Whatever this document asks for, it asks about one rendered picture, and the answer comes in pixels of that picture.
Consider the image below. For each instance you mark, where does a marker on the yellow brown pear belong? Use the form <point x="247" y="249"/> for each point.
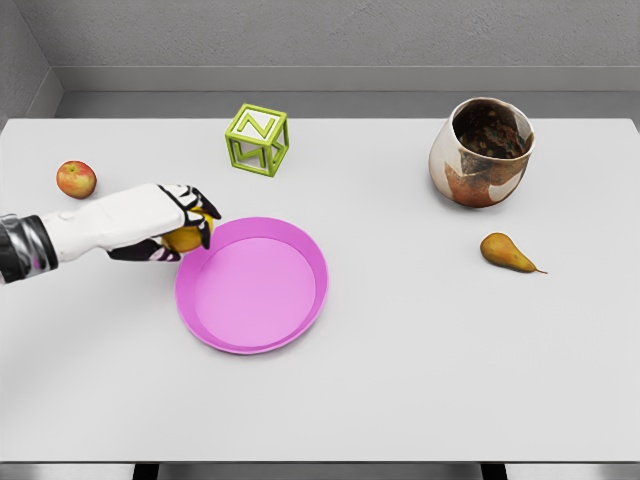
<point x="502" y="251"/>

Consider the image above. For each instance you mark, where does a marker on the red yellow apple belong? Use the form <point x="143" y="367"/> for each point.
<point x="76" y="179"/>

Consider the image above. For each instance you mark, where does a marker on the green letter block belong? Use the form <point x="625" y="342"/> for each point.
<point x="257" y="142"/>

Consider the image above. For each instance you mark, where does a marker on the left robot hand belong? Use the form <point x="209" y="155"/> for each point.
<point x="140" y="215"/>

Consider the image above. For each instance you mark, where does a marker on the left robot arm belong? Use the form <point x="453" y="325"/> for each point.
<point x="55" y="235"/>

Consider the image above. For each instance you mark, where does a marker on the pink plate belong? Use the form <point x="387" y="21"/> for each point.
<point x="255" y="290"/>

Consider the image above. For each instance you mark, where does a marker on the yellow lemon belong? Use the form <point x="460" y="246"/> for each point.
<point x="186" y="239"/>

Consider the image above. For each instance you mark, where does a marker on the brown white ceramic cup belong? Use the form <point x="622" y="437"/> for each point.
<point x="480" y="155"/>

